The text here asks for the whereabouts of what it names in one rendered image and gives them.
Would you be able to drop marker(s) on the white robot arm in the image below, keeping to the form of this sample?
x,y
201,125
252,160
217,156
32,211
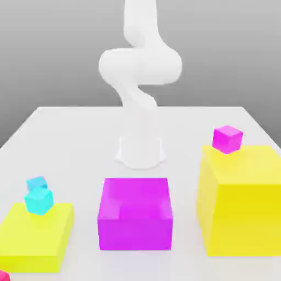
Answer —
x,y
140,65

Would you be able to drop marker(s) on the small magenta cube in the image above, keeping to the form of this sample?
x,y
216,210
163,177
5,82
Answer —
x,y
227,139

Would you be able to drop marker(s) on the small sky blue cube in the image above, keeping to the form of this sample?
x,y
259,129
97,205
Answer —
x,y
36,182

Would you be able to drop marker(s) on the small cyan cube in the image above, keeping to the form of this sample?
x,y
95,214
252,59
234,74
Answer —
x,y
39,200

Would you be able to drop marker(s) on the small pink red cube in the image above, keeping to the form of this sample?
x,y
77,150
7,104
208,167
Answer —
x,y
3,276

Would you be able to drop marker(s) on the large magenta box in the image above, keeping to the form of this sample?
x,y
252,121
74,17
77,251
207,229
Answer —
x,y
135,219

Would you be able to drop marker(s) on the large lime yellow box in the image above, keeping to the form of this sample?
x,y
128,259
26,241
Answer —
x,y
33,237

